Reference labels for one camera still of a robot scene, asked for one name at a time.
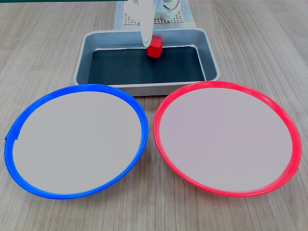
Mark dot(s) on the small red cube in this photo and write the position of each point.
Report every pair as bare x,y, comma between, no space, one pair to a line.
155,49

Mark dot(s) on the black tray mat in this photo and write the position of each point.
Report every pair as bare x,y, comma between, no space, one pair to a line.
144,69

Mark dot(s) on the steel tray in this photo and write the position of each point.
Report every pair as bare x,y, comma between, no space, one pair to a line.
84,60

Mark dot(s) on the pale grey underlay sheet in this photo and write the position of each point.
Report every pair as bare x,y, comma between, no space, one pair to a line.
118,19

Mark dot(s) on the blue-rimmed round white plate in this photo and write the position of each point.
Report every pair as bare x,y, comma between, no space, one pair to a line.
77,139

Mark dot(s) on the red-rimmed round white plate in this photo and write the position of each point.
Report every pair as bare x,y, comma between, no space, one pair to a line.
226,139

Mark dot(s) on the pale perforated base plate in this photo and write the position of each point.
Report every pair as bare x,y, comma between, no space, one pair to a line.
178,21

